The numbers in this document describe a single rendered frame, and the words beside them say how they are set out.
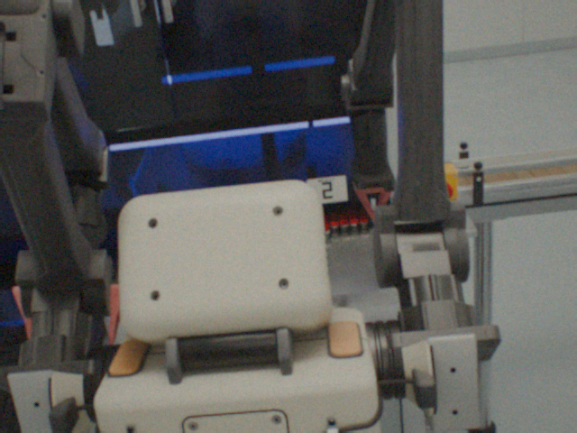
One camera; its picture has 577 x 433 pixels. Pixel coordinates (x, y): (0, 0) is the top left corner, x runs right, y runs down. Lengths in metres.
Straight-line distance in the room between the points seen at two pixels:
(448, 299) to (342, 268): 0.77
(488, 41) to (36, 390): 5.90
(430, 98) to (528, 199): 1.03
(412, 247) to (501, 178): 1.00
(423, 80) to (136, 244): 0.35
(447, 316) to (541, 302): 2.27
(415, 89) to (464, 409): 0.34
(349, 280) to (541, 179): 0.56
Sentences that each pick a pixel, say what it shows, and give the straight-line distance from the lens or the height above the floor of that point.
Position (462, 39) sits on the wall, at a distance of 6.41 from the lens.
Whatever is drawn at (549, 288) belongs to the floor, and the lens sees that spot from 3.15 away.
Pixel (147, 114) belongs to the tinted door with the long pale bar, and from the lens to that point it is 1.55.
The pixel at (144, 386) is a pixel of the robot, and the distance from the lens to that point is 0.73.
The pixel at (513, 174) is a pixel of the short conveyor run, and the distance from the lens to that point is 1.85.
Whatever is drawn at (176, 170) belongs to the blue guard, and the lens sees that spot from 1.58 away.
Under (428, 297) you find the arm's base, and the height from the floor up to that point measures 1.23.
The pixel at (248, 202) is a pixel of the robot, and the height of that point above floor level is 1.38.
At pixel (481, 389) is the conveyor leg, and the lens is 2.15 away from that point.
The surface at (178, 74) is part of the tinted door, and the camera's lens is 1.52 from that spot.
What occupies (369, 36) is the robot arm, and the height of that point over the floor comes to 1.44.
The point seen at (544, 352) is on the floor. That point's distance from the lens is 2.80.
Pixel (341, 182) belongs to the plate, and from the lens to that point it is 1.58.
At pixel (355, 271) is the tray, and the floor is 0.88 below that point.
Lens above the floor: 1.67
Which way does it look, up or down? 26 degrees down
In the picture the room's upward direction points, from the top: 7 degrees counter-clockwise
